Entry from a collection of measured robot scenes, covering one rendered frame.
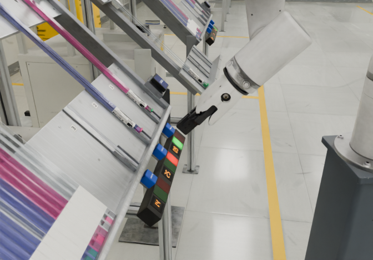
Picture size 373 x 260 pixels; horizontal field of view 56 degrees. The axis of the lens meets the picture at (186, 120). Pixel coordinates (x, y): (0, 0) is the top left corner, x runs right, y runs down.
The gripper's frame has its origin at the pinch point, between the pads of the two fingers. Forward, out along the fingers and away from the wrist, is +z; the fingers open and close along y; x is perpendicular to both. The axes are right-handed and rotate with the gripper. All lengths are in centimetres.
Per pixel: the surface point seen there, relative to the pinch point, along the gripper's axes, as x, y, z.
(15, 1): 46.7, 7.1, 9.9
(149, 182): -0.9, -12.4, 9.8
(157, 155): -0.6, -1.4, 10.7
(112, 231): 2.7, -30.7, 8.0
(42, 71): 50, 96, 81
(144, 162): 2.7, -10.7, 8.1
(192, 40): 5, 91, 10
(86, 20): 47, 92, 40
